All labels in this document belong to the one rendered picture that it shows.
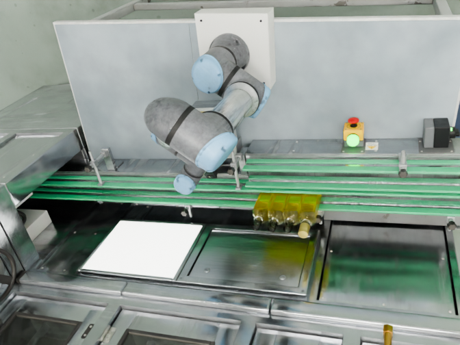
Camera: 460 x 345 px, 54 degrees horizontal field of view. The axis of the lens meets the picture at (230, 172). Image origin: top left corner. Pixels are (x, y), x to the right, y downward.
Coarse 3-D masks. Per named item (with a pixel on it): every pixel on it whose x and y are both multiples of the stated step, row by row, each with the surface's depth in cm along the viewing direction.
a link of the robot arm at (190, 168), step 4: (180, 156) 149; (184, 160) 150; (188, 160) 149; (184, 164) 154; (188, 164) 150; (192, 164) 149; (184, 168) 153; (188, 168) 151; (192, 168) 150; (196, 168) 150; (200, 168) 150; (188, 172) 152; (192, 172) 151; (196, 172) 151; (200, 172) 151; (204, 172) 153; (192, 176) 152; (196, 176) 152; (200, 176) 153
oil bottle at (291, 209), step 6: (288, 198) 168; (294, 198) 167; (300, 198) 166; (288, 204) 164; (294, 204) 163; (300, 204) 164; (288, 210) 161; (294, 210) 160; (288, 216) 159; (294, 216) 159; (294, 222) 160
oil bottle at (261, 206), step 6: (264, 192) 173; (270, 192) 172; (258, 198) 170; (264, 198) 170; (270, 198) 169; (258, 204) 167; (264, 204) 166; (258, 210) 164; (264, 210) 163; (264, 216) 163; (264, 222) 164
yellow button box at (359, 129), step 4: (344, 124) 169; (348, 124) 168; (356, 124) 166; (360, 124) 166; (344, 128) 166; (348, 128) 165; (352, 128) 165; (356, 128) 164; (360, 128) 164; (344, 132) 165; (348, 132) 164; (352, 132) 164; (356, 132) 163; (360, 132) 163; (344, 136) 166; (360, 136) 164; (344, 140) 167; (360, 140) 165; (344, 144) 167; (360, 144) 165
